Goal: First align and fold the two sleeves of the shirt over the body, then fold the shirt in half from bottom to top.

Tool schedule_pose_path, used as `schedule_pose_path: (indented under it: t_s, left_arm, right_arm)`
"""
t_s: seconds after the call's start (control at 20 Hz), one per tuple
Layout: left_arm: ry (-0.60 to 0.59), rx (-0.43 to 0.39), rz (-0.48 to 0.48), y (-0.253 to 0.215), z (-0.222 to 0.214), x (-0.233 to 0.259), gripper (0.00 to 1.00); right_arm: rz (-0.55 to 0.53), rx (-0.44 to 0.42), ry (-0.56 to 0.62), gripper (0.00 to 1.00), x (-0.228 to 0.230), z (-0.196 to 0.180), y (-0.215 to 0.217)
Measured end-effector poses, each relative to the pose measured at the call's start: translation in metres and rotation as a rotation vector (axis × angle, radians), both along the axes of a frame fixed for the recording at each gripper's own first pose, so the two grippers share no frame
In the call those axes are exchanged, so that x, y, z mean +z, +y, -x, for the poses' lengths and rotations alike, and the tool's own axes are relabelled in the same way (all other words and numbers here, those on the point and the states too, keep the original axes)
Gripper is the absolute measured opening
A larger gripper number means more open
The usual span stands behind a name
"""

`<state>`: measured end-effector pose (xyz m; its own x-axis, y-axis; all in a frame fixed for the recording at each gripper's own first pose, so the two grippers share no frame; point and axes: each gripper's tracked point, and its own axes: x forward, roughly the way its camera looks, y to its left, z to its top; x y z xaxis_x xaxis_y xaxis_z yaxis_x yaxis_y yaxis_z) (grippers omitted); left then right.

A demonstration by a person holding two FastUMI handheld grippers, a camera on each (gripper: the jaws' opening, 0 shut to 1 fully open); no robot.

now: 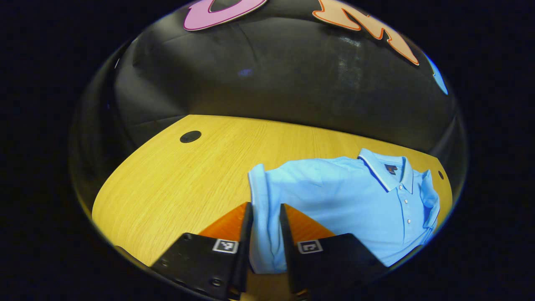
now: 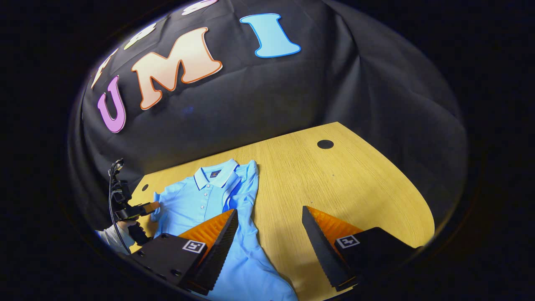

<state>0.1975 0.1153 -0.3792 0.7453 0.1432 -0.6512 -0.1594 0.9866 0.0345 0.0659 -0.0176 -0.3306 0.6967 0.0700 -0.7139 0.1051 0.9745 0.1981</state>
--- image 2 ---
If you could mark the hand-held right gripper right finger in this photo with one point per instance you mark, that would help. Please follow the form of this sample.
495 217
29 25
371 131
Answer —
322 251

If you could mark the light blue T-shirt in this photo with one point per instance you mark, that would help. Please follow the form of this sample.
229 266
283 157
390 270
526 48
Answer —
196 205

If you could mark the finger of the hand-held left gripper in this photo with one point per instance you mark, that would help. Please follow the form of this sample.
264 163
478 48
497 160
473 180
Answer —
144 207

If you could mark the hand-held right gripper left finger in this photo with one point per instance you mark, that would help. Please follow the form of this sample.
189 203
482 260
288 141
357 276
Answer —
219 251

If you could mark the black backdrop cloth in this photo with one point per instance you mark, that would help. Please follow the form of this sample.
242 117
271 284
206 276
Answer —
292 92

